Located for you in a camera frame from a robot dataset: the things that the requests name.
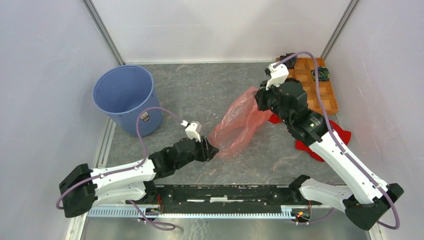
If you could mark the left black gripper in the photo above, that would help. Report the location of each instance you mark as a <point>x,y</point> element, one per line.
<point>209,151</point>

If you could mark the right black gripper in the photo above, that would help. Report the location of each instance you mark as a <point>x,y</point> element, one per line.
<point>261,94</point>

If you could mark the red translucent trash bag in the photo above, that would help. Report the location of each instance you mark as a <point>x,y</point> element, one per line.
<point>239,125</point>

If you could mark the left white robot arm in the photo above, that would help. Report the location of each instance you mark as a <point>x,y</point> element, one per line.
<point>85,188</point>

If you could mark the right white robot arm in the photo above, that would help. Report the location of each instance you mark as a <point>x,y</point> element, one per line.
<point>366,197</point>

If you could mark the blue plastic trash bin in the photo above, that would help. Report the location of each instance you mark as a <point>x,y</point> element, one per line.
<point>127,94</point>

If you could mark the orange compartment tray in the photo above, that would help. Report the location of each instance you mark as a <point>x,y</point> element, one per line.
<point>302,73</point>

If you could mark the black bag roll top left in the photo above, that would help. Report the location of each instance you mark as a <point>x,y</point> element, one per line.
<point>290,64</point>

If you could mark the dark green bag roll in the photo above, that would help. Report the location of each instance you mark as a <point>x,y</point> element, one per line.
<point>323,74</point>

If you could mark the red cloth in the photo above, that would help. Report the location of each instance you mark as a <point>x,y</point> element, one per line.
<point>344,135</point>

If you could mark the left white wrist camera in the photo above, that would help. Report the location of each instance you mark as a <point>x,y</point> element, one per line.
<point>192,130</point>

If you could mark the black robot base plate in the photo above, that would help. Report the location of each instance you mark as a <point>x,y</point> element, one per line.
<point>222,199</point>

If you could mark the slotted cable duct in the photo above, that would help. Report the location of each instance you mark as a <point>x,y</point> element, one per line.
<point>129,211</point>

